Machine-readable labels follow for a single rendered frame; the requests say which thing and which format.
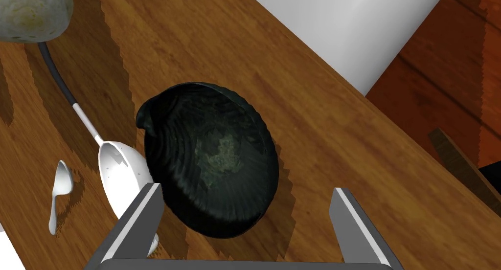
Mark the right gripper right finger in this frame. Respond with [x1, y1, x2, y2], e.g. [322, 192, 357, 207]
[328, 187, 404, 270]

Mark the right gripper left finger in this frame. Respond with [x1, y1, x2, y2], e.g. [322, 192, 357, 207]
[84, 182, 165, 270]

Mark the small white spoon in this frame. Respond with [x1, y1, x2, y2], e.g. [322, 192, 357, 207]
[48, 159, 74, 236]

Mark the brown wooden table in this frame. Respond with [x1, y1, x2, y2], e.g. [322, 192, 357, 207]
[0, 0, 501, 270]

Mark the black bowl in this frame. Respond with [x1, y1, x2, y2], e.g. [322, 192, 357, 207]
[135, 82, 280, 239]

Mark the white cylinder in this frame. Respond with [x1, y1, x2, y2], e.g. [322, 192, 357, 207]
[242, 0, 450, 97]

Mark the pale green round vegetable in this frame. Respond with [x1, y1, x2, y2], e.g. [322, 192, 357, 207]
[0, 0, 74, 44]

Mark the white ladle with black handle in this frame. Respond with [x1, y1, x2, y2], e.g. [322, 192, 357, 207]
[37, 42, 159, 259]

